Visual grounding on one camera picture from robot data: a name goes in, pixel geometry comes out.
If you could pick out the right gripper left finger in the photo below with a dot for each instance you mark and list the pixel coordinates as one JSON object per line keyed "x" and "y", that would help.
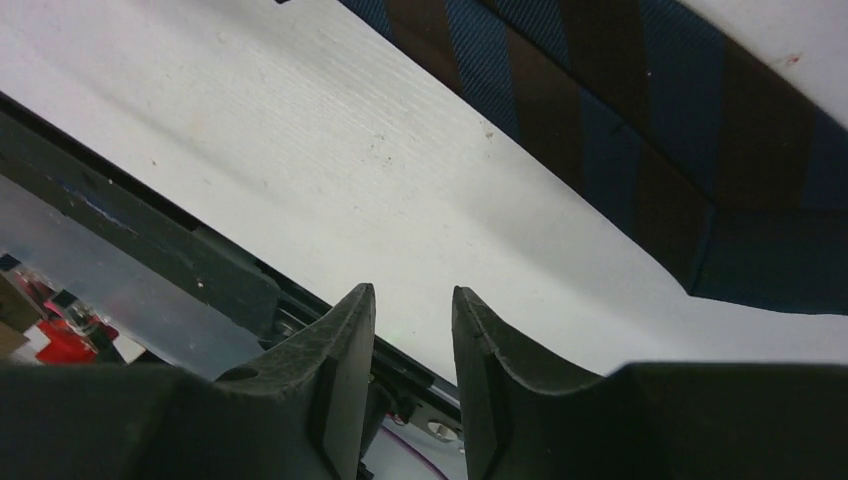
{"x": 295, "y": 412}

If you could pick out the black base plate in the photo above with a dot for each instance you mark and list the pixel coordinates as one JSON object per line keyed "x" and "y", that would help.
{"x": 85, "y": 242}

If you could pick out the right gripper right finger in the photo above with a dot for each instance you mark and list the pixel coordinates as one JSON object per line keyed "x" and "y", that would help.
{"x": 527, "y": 413}

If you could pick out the navy striped tie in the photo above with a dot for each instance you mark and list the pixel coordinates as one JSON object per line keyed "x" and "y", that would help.
{"x": 718, "y": 168}

